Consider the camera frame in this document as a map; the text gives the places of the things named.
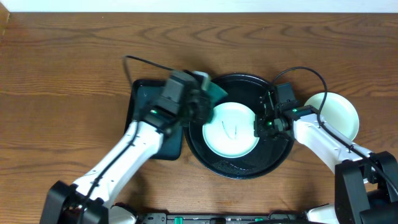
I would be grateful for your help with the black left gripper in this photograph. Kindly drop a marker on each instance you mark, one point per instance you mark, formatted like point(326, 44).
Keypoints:
point(200, 106)

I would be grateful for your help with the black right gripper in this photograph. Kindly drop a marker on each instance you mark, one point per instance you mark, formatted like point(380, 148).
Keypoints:
point(260, 130)

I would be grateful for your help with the green yellow sponge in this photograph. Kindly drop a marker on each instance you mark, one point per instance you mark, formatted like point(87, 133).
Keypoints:
point(212, 90)

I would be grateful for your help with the mint plate with curved mark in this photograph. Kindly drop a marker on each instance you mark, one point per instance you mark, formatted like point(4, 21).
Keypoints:
point(230, 133)

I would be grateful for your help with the mint plate with straight mark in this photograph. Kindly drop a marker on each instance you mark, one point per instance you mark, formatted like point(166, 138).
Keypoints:
point(341, 115)

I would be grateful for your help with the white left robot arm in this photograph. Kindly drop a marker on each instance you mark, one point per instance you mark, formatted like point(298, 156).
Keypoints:
point(90, 198)

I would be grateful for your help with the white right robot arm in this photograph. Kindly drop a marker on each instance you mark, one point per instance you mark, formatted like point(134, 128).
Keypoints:
point(365, 182)

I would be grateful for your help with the round black tray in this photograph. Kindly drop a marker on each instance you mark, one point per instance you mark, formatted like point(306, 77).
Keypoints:
point(266, 156)

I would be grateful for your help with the rectangular black tray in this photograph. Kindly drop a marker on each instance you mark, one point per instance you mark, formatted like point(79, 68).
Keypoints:
point(146, 91)

